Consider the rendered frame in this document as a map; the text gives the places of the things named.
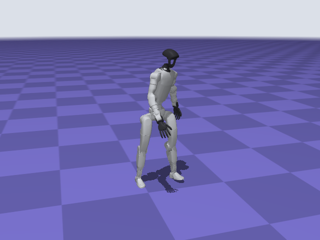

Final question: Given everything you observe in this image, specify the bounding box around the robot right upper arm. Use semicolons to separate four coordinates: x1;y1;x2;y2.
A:
147;71;161;102

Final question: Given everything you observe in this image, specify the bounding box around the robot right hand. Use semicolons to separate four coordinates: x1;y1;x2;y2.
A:
155;116;172;138

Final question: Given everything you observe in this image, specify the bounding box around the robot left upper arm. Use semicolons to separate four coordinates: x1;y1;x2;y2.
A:
169;70;178;94

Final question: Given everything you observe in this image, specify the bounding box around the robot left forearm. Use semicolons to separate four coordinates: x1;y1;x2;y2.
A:
169;90;178;107

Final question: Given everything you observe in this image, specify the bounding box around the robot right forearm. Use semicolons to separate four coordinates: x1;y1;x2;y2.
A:
148;94;162;121

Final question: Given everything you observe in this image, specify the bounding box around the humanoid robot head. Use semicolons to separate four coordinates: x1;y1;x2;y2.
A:
159;49;179;72

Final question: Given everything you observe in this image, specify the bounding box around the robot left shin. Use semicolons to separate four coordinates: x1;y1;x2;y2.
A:
166;146;177;174

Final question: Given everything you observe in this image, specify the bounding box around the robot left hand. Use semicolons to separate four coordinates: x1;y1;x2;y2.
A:
172;102;182;120

